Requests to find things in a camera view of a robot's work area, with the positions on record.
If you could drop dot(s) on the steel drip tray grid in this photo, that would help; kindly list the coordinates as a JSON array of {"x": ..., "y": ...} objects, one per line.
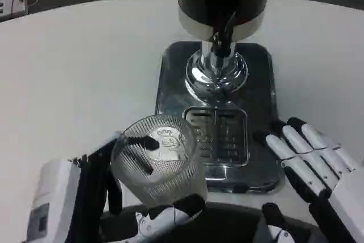
[{"x": 219, "y": 137}]

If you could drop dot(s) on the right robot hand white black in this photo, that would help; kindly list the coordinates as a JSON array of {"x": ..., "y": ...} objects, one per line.
[{"x": 318, "y": 163}]

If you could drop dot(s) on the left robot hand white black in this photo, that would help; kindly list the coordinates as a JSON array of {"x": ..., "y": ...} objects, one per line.
[{"x": 58, "y": 186}]

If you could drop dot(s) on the black robot torso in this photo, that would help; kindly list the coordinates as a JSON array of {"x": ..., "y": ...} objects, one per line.
[{"x": 227, "y": 220}]

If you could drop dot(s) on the white power strip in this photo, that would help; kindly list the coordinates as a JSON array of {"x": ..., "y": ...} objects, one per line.
[{"x": 8, "y": 2}]

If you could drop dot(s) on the clear ribbed glass cup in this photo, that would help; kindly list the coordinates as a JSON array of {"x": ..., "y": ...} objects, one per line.
[{"x": 170, "y": 180}]

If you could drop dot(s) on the black dispenser tap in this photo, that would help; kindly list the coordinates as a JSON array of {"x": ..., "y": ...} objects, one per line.
[{"x": 224, "y": 36}]

